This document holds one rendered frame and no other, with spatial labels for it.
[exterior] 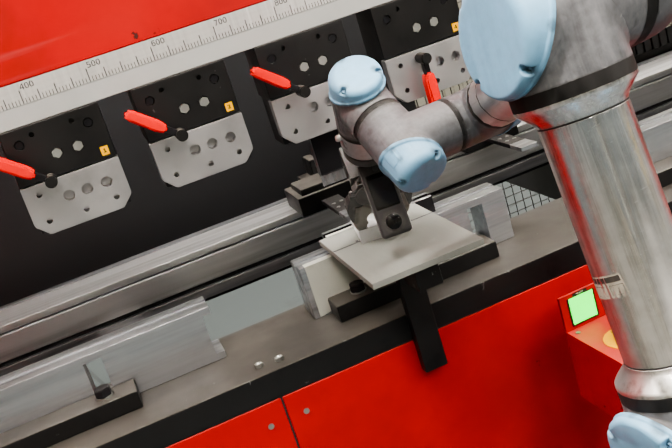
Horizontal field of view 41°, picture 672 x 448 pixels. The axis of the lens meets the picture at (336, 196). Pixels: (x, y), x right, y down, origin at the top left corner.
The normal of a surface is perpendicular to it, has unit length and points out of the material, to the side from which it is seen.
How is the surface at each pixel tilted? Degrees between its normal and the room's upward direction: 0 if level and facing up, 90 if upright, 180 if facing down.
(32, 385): 90
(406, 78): 90
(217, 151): 90
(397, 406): 90
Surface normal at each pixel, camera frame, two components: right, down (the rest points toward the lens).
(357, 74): -0.13, -0.55
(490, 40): -0.89, 0.25
